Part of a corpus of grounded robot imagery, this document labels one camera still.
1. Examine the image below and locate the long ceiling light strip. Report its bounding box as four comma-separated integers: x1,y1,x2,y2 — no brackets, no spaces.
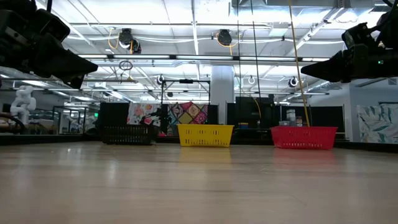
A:
77,53,331,63

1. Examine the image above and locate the leaf print cloth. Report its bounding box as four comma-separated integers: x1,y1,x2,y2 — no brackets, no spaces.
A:
356,102,398,144

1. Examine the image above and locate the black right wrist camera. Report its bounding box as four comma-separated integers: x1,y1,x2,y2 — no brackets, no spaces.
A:
341,22,379,50

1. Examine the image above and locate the colourful patchwork cloth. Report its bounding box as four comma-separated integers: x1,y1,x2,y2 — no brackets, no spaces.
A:
126,101,209,137

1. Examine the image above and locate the stack of storage jars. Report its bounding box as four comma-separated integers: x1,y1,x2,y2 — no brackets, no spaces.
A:
285,108,304,128

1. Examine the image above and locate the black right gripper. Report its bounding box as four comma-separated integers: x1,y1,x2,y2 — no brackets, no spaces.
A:
300,44,398,83

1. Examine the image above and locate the black metal gantry frame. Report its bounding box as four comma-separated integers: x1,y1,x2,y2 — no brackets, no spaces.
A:
160,78,212,105

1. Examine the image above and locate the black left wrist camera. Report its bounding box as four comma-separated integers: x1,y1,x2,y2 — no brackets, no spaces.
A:
37,9,71,43

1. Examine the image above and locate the yellow hanging cable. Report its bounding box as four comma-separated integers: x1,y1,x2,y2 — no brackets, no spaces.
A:
287,0,312,128

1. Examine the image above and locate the red plastic basket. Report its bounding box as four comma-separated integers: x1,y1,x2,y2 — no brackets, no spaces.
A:
269,126,338,151

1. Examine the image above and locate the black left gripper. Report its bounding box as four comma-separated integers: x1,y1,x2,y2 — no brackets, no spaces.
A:
0,9,99,90

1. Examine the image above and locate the black plastic basket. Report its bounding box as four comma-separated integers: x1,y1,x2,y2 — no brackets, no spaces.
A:
99,124,159,146

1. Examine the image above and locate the grey ventilation duct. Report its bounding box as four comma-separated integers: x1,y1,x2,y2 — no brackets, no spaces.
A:
306,79,336,93

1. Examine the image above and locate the black aluminium table frame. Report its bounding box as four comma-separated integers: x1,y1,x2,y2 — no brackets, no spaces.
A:
0,132,398,153

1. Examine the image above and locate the black partition panel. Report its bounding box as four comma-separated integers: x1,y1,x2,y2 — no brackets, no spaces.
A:
226,96,276,130
310,105,346,133
98,101,131,128

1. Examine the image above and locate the white square column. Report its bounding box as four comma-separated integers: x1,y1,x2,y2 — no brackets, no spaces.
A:
210,65,235,125

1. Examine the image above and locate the yellow plastic basket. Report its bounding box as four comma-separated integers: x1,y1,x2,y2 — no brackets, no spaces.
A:
177,124,235,148

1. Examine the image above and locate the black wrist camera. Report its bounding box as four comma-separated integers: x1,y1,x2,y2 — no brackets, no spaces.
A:
341,22,379,50
37,9,71,43

